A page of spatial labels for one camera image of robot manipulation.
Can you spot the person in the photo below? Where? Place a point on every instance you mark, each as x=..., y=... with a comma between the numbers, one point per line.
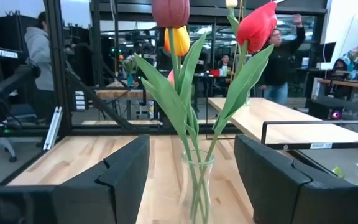
x=280, y=62
x=225, y=60
x=340, y=64
x=39, y=46

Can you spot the yellow and red artificial tulip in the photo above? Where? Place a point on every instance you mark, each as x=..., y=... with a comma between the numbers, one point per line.
x=179, y=40

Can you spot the red cup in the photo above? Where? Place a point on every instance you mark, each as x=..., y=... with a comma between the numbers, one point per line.
x=214, y=72

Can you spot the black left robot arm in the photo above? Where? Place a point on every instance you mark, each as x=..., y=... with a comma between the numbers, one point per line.
x=8, y=84

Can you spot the wooden shelf with black frame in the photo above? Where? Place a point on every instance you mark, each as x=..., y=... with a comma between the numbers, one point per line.
x=275, y=118

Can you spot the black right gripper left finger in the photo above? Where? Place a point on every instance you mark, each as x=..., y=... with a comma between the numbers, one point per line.
x=120, y=193

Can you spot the pink artificial tulip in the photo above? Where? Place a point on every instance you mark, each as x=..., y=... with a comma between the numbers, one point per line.
x=171, y=77

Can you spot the wooden background table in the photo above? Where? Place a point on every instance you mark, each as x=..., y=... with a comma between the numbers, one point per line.
x=346, y=83
x=120, y=93

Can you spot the black aluminium rig frame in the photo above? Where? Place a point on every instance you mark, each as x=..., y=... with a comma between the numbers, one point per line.
x=57, y=62

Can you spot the maroon artificial tulip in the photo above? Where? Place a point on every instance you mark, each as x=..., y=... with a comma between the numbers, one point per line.
x=170, y=12

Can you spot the black computer monitor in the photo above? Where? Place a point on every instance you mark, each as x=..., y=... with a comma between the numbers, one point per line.
x=328, y=51

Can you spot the silver aluminium bracket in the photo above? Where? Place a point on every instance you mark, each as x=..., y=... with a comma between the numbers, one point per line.
x=53, y=127

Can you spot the clear glass vase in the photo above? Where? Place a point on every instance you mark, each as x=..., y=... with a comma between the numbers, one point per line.
x=247, y=99
x=187, y=168

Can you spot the black box with purple light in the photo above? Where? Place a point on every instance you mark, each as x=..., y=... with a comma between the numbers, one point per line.
x=322, y=110

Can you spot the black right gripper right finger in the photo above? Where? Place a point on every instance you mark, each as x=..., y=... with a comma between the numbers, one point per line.
x=275, y=193

